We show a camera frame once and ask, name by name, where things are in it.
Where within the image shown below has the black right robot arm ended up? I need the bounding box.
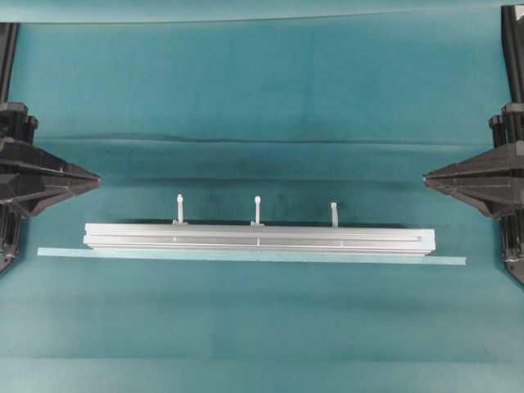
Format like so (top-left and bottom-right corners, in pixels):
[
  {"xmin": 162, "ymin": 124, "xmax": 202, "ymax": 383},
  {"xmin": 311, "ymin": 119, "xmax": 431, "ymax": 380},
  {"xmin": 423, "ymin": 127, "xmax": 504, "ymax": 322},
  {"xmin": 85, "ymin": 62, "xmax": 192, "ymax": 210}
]
[{"xmin": 423, "ymin": 5, "xmax": 523, "ymax": 283}]

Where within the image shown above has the left white zip tie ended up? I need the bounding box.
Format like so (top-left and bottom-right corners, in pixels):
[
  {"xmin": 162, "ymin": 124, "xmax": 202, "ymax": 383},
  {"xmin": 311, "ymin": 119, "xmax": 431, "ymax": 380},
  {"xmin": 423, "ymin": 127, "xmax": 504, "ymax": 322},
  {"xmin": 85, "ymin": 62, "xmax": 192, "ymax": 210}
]
[{"xmin": 172, "ymin": 193, "xmax": 187, "ymax": 225}]

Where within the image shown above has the right white zip tie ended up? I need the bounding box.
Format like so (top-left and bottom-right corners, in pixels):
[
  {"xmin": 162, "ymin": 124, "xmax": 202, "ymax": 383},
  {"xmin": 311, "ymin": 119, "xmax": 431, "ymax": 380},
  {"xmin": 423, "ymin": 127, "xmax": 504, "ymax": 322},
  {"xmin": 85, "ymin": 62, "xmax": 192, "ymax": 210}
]
[{"xmin": 331, "ymin": 201, "xmax": 339, "ymax": 228}]

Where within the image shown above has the middle white zip tie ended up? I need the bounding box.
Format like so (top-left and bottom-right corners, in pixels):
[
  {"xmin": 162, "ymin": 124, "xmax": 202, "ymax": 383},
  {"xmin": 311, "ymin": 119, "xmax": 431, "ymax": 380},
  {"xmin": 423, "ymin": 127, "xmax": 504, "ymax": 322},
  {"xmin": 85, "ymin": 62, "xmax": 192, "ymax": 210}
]
[{"xmin": 251, "ymin": 196, "xmax": 263, "ymax": 226}]

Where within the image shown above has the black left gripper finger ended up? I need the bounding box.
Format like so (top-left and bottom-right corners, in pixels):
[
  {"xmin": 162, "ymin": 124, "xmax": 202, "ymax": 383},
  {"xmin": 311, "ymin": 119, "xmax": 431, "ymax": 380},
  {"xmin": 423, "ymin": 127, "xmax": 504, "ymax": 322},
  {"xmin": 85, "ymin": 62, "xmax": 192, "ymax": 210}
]
[
  {"xmin": 1, "ymin": 138, "xmax": 100, "ymax": 182},
  {"xmin": 1, "ymin": 178, "xmax": 100, "ymax": 217}
]

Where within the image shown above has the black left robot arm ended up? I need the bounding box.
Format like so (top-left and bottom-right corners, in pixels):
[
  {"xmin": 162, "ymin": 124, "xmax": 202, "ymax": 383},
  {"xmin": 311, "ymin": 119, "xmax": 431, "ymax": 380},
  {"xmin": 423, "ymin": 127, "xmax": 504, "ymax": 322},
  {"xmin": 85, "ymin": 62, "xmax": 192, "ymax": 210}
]
[{"xmin": 1, "ymin": 23, "xmax": 101, "ymax": 271}]

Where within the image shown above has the teal table cloth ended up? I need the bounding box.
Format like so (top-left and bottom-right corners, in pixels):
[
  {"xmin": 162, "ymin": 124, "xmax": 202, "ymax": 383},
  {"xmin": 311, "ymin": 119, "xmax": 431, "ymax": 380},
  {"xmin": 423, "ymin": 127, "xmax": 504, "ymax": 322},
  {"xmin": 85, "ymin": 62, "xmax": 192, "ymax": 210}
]
[{"xmin": 1, "ymin": 1, "xmax": 523, "ymax": 392}]

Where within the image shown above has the white zip tie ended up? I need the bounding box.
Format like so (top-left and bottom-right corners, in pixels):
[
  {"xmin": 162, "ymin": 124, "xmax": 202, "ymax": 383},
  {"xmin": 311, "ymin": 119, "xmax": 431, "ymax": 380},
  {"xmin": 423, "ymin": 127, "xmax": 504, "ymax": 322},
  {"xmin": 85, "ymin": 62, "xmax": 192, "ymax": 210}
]
[
  {"xmin": 331, "ymin": 201, "xmax": 339, "ymax": 228},
  {"xmin": 172, "ymin": 193, "xmax": 187, "ymax": 225},
  {"xmin": 251, "ymin": 196, "xmax": 263, "ymax": 226}
]

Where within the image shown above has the large silver metal rail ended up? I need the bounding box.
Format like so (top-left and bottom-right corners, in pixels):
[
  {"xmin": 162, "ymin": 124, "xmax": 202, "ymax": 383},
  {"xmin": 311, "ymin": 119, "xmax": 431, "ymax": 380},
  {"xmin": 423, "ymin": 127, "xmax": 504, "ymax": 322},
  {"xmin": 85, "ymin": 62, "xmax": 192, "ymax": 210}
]
[{"xmin": 84, "ymin": 224, "xmax": 436, "ymax": 256}]

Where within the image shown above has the light teal tape strip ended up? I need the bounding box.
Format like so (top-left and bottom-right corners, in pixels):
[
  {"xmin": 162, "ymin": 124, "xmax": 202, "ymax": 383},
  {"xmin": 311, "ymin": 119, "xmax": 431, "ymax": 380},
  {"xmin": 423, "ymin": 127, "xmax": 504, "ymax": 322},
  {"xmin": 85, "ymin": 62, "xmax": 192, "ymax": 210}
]
[{"xmin": 37, "ymin": 247, "xmax": 466, "ymax": 266}]

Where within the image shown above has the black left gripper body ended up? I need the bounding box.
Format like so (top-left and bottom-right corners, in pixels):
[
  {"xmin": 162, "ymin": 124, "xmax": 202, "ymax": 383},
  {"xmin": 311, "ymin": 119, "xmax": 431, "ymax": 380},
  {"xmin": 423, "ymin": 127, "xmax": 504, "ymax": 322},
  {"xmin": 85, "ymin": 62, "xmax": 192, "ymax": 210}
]
[{"xmin": 1, "ymin": 102, "xmax": 38, "ymax": 142}]

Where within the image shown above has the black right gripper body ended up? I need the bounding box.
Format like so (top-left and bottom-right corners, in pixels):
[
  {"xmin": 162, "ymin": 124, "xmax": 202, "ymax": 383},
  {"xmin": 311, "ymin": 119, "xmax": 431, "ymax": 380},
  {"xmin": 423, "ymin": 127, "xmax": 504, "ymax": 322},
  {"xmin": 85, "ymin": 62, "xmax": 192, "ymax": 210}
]
[{"xmin": 489, "ymin": 102, "xmax": 523, "ymax": 144}]

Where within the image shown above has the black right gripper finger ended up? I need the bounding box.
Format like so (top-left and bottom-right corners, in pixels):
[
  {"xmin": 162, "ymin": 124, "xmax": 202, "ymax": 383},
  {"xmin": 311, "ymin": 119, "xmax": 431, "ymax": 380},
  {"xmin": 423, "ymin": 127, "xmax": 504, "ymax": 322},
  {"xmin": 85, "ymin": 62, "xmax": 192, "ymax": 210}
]
[
  {"xmin": 423, "ymin": 141, "xmax": 523, "ymax": 183},
  {"xmin": 424, "ymin": 178, "xmax": 523, "ymax": 219}
]

